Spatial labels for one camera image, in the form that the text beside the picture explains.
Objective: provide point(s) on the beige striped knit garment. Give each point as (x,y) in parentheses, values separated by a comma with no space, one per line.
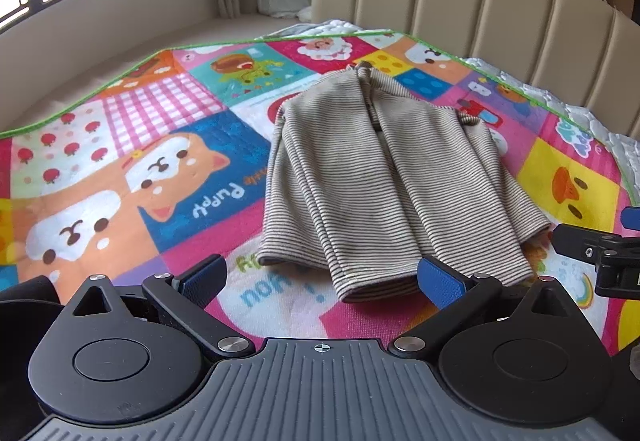
(380,171)

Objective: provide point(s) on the beige bay window ledge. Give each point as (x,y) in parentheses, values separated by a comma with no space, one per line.
(150,26)

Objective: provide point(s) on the colourful cartoon printed play mat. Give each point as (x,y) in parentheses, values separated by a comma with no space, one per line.
(125,181)

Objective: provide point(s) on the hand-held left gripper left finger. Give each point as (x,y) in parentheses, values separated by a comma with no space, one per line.
(202,277)

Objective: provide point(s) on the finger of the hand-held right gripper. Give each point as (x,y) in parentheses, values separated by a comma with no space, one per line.
(590,243)
(631,217)

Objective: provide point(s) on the white quilted bed cover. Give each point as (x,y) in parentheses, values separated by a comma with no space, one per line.
(607,131)

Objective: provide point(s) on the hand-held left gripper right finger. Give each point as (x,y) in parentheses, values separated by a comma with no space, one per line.
(440,283)

